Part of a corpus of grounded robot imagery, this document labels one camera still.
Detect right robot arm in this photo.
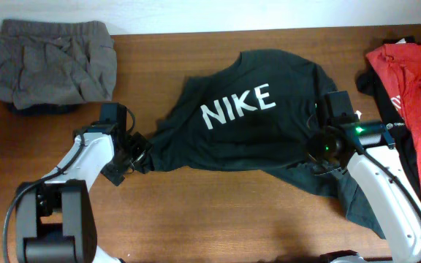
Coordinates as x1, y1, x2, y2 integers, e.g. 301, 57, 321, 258
307, 91, 421, 262

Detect black logo t-shirt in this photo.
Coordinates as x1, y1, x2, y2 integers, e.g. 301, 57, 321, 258
355, 36, 421, 202

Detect folded dark navy garment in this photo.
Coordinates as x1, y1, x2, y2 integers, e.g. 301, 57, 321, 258
5, 104, 80, 116

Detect left black cable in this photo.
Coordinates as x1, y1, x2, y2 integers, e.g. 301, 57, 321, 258
1, 107, 137, 263

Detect black Nike t-shirt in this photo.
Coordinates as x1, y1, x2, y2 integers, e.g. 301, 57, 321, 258
138, 50, 382, 235

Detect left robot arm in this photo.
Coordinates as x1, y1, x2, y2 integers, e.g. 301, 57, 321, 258
2, 103, 151, 263

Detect folded grey shorts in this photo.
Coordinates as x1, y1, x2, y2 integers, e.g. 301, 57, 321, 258
0, 19, 117, 110

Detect right black cable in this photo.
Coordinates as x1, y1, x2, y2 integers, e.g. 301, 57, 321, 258
363, 151, 421, 256

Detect black cable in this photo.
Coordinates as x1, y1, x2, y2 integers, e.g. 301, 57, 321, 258
1, 107, 137, 263
363, 151, 421, 256

